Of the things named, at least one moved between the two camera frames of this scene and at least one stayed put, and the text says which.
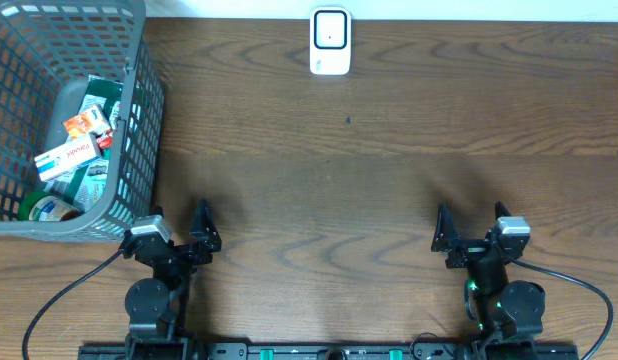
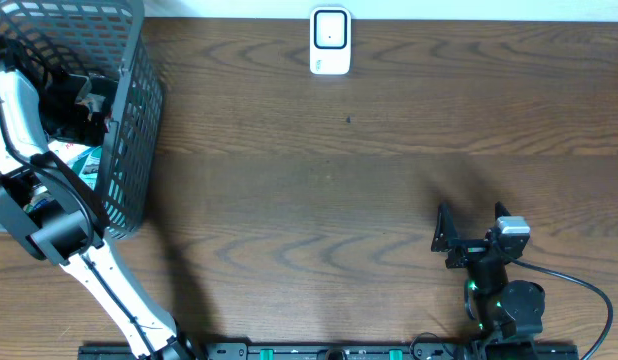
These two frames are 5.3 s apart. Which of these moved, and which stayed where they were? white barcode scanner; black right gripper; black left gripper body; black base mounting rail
Moved: black left gripper body
Stayed: black base mounting rail; black right gripper; white barcode scanner
